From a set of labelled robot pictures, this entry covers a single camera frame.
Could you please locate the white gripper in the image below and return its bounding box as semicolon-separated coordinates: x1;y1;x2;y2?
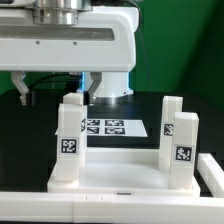
0;7;139;104

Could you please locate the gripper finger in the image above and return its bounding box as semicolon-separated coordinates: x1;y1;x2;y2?
11;71;33;106

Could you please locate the white desk top tray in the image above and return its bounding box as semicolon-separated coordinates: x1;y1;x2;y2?
47;147;200;197

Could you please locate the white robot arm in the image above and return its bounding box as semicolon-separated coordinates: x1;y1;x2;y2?
0;0;141;104

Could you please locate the fiducial marker sheet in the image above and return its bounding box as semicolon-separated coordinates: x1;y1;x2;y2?
56;119;147;137

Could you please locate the white front fence bar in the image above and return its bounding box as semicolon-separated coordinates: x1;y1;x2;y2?
0;192;224;224

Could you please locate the white fence bar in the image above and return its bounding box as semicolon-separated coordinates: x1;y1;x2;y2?
0;192;224;224
197;153;224;198

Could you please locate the white right fence bar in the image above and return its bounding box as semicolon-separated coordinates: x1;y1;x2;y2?
197;153;224;198

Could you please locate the black cable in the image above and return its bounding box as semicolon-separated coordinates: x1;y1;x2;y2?
29;72;83;90

